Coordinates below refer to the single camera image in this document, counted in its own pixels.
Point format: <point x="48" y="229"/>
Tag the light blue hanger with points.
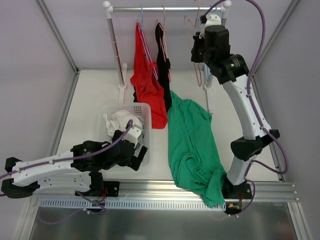
<point x="207" y="74"/>

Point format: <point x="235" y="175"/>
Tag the white tank top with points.
<point x="119" y="120"/>

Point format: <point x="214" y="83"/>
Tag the black tank top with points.
<point x="163" y="79"/>

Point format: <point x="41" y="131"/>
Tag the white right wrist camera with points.
<point x="209" y="20"/>

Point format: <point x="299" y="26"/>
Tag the red tank top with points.
<point x="152" y="93"/>

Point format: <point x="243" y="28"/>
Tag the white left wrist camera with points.
<point x="134" y="134"/>

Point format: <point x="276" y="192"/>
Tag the pink hanger of black top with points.
<point x="163" y="43"/>

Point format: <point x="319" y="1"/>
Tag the white slotted cable duct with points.
<point x="130" y="204"/>

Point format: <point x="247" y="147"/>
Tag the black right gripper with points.
<point x="197" y="50"/>

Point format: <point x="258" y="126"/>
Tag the white clothes rack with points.
<point x="123" y="67"/>

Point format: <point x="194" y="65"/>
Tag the blue hanger of red top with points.
<point x="143" y="62"/>

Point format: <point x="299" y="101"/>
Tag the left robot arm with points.
<point x="78" y="169"/>

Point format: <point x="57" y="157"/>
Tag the aluminium mounting rail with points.
<point x="265" y="191"/>

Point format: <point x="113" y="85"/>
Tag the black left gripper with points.
<point x="136" y="158"/>

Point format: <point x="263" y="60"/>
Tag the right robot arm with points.
<point x="232" y="73"/>

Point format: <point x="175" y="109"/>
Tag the green tank top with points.
<point x="193" y="156"/>

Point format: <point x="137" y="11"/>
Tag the white plastic basket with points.
<point x="141" y="111"/>

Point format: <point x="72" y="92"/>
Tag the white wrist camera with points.
<point x="134" y="134"/>
<point x="209" y="20"/>

